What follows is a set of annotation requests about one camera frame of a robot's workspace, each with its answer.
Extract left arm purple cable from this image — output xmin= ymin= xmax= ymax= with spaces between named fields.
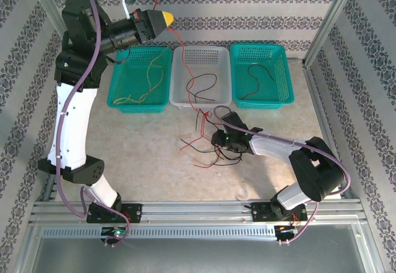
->
xmin=55 ymin=0 xmax=131 ymax=248

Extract teal plastic basket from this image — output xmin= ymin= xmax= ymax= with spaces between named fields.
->
xmin=106 ymin=46 xmax=173 ymax=115
xmin=229 ymin=43 xmax=295 ymax=110

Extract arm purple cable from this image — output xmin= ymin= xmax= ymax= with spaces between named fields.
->
xmin=55 ymin=0 xmax=131 ymax=248
xmin=213 ymin=105 xmax=353 ymax=246

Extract small circuit board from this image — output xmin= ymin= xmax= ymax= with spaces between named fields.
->
xmin=274 ymin=225 xmax=299 ymax=240
xmin=101 ymin=227 xmax=128 ymax=239

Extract white plastic basket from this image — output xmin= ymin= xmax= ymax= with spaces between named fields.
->
xmin=168 ymin=45 xmax=233 ymax=108

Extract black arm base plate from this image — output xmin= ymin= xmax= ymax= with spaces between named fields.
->
xmin=251 ymin=201 xmax=308 ymax=223
xmin=85 ymin=202 xmax=144 ymax=224

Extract black cable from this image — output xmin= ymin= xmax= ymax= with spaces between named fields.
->
xmin=181 ymin=111 xmax=217 ymax=155
xmin=189 ymin=90 xmax=217 ymax=103
xmin=241 ymin=63 xmax=275 ymax=100
xmin=186 ymin=73 xmax=218 ymax=96
xmin=211 ymin=116 xmax=244 ymax=166

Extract yellow cable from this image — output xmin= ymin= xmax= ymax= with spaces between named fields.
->
xmin=145 ymin=46 xmax=172 ymax=97
xmin=113 ymin=67 xmax=165 ymax=105

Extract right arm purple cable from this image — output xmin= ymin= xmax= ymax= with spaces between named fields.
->
xmin=213 ymin=105 xmax=353 ymax=246

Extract slotted grey cable duct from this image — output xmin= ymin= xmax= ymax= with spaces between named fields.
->
xmin=41 ymin=225 xmax=355 ymax=240

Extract aluminium side rail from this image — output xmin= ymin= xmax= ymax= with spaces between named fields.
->
xmin=301 ymin=58 xmax=352 ymax=201
xmin=41 ymin=173 xmax=59 ymax=202

